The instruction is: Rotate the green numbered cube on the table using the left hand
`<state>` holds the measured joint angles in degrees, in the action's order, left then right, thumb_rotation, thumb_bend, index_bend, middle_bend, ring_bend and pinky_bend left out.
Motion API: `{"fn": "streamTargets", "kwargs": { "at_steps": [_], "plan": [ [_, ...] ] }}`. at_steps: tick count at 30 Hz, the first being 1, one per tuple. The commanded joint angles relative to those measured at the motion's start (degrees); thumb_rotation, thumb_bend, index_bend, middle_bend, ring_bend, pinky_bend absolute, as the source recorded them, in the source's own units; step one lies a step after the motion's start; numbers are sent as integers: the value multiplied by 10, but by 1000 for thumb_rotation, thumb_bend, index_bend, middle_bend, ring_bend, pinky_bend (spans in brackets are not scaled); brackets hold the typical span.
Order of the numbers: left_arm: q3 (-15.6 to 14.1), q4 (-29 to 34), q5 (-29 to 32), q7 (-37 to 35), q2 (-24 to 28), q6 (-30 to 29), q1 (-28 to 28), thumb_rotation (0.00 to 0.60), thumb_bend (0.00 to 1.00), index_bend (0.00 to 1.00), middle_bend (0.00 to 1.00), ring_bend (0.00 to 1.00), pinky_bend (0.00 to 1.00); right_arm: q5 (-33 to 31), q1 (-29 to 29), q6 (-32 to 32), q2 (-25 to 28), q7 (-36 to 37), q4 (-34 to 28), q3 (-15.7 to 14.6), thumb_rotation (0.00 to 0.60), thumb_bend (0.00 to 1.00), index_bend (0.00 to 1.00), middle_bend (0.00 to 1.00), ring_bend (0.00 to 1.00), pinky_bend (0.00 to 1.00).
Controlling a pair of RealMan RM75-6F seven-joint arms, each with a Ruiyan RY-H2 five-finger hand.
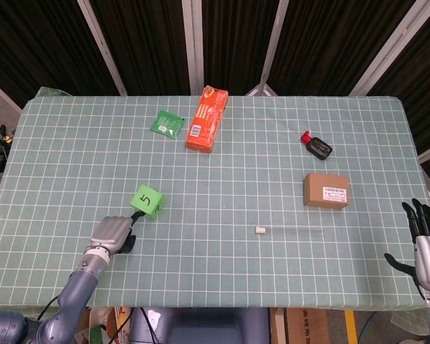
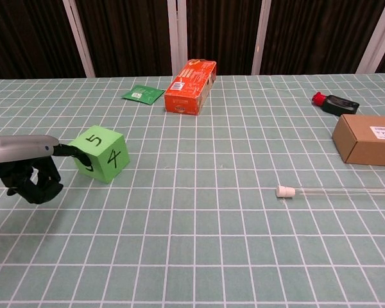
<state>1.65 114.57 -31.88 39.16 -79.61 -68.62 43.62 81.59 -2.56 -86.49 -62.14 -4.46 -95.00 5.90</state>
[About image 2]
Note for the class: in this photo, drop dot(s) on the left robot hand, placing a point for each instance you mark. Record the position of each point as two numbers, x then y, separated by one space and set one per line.
22 149

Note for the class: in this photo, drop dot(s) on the green numbered cube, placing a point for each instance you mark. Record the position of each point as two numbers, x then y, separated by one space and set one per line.
104 154

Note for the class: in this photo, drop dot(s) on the green grid tablecloth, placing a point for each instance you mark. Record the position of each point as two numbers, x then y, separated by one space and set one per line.
192 224

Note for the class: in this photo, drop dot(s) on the green foil sachet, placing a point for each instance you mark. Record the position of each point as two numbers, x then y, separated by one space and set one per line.
143 94

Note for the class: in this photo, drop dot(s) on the orange cardboard carton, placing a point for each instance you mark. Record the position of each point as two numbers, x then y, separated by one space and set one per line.
187 91

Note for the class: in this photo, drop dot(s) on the glass tube with white stopper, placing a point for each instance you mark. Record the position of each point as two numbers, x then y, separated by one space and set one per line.
327 191

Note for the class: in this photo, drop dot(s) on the black bottle with red cap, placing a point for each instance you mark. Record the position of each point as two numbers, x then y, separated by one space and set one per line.
338 104

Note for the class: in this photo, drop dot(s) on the brown cardboard box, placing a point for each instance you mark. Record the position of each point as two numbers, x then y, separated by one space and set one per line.
362 141

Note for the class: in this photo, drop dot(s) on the white partition frame post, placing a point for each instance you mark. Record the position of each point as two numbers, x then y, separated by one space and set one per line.
177 37
260 37
79 38
377 38

